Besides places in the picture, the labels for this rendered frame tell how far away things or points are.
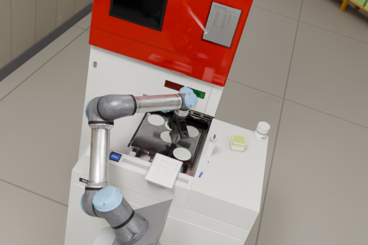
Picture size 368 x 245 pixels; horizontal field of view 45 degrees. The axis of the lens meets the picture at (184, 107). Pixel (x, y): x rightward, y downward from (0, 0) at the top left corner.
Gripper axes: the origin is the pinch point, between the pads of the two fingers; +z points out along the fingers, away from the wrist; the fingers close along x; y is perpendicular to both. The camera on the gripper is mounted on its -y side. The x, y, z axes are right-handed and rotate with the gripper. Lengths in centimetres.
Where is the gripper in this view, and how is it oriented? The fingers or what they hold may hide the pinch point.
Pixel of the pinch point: (174, 143)
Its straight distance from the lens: 250.5
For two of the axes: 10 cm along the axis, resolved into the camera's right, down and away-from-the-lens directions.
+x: -8.5, 1.4, -5.1
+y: -4.8, -6.0, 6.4
